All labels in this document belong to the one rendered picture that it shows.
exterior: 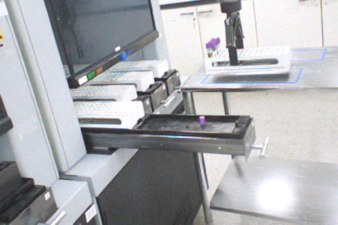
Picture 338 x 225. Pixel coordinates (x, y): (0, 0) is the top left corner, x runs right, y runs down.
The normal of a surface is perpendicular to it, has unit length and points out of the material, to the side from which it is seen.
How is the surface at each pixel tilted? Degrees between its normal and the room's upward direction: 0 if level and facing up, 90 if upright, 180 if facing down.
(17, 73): 90
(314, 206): 0
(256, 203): 0
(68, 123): 90
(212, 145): 90
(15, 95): 90
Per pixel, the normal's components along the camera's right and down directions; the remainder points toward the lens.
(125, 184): 0.90, -0.03
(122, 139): -0.40, 0.35
